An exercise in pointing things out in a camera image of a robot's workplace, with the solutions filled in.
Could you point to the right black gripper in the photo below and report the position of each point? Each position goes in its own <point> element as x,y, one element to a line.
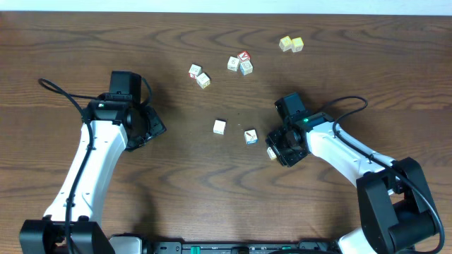
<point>273,139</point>

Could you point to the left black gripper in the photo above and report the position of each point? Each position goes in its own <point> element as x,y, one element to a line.
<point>158,125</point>

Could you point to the blue edged pencil block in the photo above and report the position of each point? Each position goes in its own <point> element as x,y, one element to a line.
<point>251,136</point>

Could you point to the yellow edged airplane block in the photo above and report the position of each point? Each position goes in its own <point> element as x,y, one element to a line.
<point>271,153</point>

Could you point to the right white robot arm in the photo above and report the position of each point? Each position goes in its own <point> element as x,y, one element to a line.
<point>396,207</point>

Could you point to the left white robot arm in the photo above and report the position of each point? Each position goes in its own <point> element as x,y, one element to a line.
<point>113,122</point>

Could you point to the plain white wooden block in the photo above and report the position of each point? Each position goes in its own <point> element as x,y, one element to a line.
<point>219,127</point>

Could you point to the white block red print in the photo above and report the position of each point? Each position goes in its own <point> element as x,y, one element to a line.
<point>195,71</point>

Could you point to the white block yellow edge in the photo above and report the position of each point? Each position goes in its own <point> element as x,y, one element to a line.
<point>203,80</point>

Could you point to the blue edged letter block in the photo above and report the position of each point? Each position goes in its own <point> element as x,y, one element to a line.
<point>246,67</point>

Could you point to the white block centre cluster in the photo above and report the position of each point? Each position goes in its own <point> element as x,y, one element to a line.
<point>233,64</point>

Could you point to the red letter A block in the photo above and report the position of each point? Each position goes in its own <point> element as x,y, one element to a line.
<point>243,56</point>

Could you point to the yellow block right of pair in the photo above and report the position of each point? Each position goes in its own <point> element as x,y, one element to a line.
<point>297,44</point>

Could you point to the yellow block of pair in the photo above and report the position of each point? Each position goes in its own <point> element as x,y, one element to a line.
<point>297,44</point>
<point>285,43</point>

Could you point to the yellow block left of pair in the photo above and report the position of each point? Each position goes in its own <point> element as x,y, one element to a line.
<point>285,43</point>

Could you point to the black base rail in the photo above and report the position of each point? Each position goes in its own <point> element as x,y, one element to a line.
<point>174,247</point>

